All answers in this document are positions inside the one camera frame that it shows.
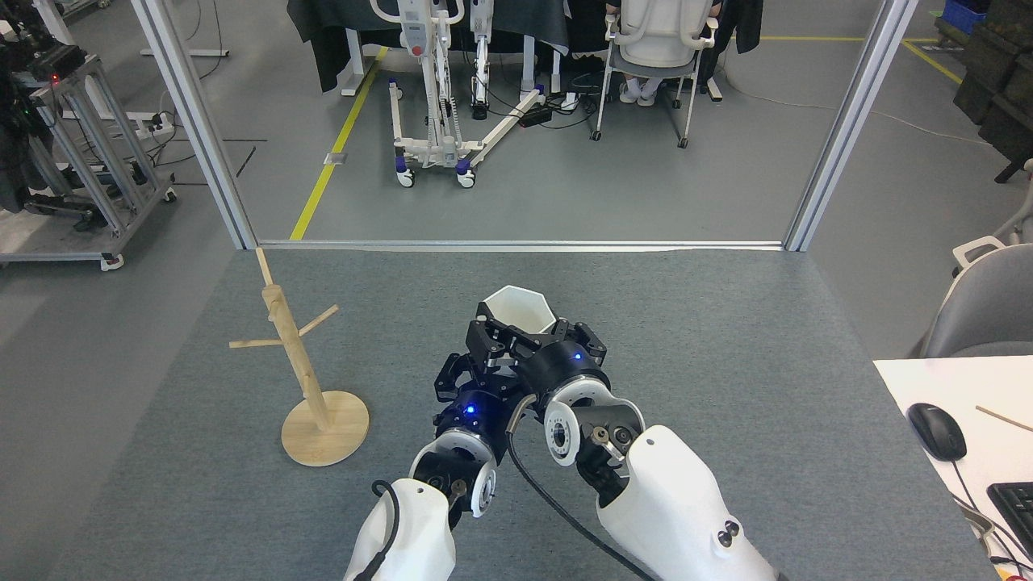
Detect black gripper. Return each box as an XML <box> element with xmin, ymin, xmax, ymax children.
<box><xmin>434</xmin><ymin>319</ymin><xmax>537</xmax><ymax>437</ymax></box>
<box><xmin>516</xmin><ymin>323</ymin><xmax>612</xmax><ymax>396</ymax></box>

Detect white hexagonal cup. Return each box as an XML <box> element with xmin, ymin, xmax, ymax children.
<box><xmin>478</xmin><ymin>286</ymin><xmax>558</xmax><ymax>336</ymax></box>

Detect wooden cup rack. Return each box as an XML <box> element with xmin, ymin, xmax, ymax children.
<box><xmin>229</xmin><ymin>248</ymin><xmax>370</xmax><ymax>467</ymax></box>

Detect person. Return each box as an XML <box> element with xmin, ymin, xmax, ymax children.
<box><xmin>618</xmin><ymin>77</ymin><xmax>664</xmax><ymax>107</ymax></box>

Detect white wheeled stand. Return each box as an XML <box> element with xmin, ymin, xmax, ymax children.
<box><xmin>370</xmin><ymin>0</ymin><xmax>550</xmax><ymax>190</ymax></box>

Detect white office chair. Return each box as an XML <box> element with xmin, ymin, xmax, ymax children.
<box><xmin>591</xmin><ymin>0</ymin><xmax>723</xmax><ymax>150</ymax></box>

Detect white desk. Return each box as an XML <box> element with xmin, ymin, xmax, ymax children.
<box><xmin>873</xmin><ymin>356</ymin><xmax>1033</xmax><ymax>581</ymax></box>

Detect black hanging jacket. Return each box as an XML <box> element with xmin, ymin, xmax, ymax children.
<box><xmin>714</xmin><ymin>0</ymin><xmax>763</xmax><ymax>56</ymax></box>

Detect black computer mouse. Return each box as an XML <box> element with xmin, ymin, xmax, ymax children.
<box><xmin>907</xmin><ymin>403</ymin><xmax>968</xmax><ymax>462</ymax></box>

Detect black table cloth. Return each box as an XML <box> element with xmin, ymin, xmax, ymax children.
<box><xmin>286</xmin><ymin>0</ymin><xmax>570</xmax><ymax>94</ymax></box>

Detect grey office chair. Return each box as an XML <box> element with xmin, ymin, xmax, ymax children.
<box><xmin>916</xmin><ymin>236</ymin><xmax>1033</xmax><ymax>360</ymax></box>

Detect white power strip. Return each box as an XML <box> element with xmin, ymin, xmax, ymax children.
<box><xmin>121</xmin><ymin>113</ymin><xmax>174</xmax><ymax>136</ymax></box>

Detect thin wooden stick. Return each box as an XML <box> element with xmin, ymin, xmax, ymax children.
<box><xmin>975</xmin><ymin>405</ymin><xmax>1033</xmax><ymax>433</ymax></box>

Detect black keyboard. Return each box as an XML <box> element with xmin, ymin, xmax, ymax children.
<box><xmin>987</xmin><ymin>482</ymin><xmax>1033</xmax><ymax>558</ymax></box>

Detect dark stacked crates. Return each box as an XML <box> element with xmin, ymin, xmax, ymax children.
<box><xmin>952</xmin><ymin>0</ymin><xmax>1033</xmax><ymax>185</ymax></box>

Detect blue plastic bin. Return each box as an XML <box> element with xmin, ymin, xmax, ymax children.
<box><xmin>943</xmin><ymin>0</ymin><xmax>989</xmax><ymax>35</ymax></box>

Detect silver frame crossbar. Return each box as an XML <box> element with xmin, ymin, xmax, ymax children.
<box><xmin>257</xmin><ymin>240</ymin><xmax>788</xmax><ymax>253</ymax></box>

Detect silver frame post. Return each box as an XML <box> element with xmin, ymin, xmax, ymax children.
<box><xmin>131</xmin><ymin>0</ymin><xmax>259</xmax><ymax>251</ymax></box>
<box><xmin>784</xmin><ymin>0</ymin><xmax>921</xmax><ymax>253</ymax></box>

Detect black mouse cable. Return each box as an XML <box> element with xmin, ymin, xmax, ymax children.
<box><xmin>952</xmin><ymin>460</ymin><xmax>1033</xmax><ymax>566</ymax></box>

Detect metal frame cart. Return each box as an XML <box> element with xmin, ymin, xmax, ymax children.
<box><xmin>0</xmin><ymin>52</ymin><xmax>178</xmax><ymax>271</ymax></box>

